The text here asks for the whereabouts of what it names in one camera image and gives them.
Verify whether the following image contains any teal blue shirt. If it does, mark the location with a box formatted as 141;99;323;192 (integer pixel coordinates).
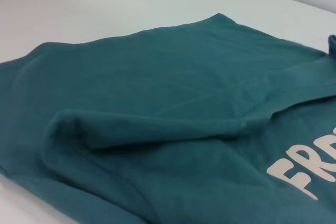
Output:
0;12;336;224

